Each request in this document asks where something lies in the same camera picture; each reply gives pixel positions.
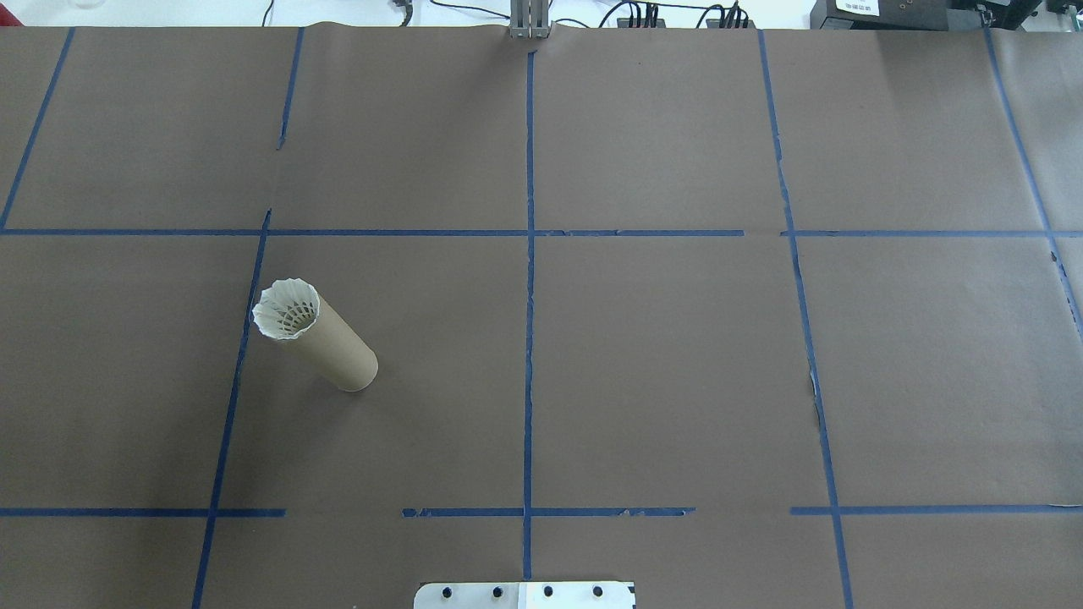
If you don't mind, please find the white shuttlecock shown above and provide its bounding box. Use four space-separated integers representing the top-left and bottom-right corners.
251 278 323 342

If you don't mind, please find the brown cardboard tube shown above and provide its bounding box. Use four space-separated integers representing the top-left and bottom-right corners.
254 281 380 393

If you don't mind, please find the aluminium frame post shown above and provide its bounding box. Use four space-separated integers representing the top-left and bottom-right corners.
507 0 553 41

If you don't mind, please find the black computer box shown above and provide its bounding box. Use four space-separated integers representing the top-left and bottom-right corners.
810 0 962 31

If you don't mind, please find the white pillar with base plate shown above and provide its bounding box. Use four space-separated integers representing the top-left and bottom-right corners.
413 581 637 609

